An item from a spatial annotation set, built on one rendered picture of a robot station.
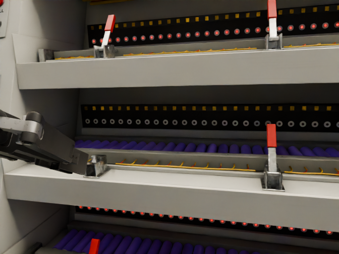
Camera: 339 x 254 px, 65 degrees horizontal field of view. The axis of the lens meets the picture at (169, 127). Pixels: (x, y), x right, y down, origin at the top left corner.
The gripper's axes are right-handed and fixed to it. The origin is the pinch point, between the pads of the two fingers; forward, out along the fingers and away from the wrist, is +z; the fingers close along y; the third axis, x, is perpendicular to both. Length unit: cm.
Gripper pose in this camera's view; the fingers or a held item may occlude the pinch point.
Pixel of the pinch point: (63, 159)
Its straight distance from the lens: 37.6
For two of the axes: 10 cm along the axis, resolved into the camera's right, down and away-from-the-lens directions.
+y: 9.7, 0.2, -2.4
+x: 0.9, -9.5, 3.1
